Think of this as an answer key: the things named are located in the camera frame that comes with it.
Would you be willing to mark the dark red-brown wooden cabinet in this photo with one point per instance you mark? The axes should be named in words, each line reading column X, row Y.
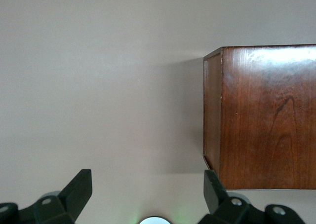
column 266, row 115

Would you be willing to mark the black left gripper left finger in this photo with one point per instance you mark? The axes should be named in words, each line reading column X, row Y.
column 74, row 194

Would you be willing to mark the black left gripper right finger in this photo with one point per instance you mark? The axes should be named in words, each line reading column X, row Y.
column 214, row 194

